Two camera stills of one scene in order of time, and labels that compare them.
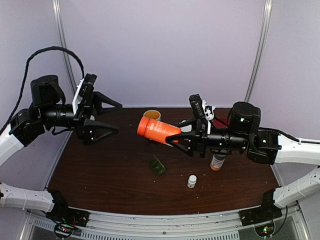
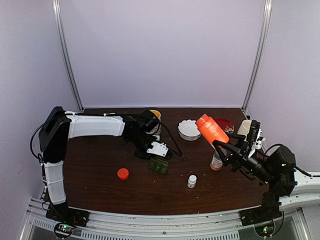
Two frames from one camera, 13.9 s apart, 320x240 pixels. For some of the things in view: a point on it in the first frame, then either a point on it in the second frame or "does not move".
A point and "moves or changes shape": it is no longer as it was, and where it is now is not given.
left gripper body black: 84,110 -> 138,153
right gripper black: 199,136 -> 243,151
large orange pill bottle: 156,130 moves or changes shape
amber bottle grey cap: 216,163 does not move
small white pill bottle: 192,181 does not move
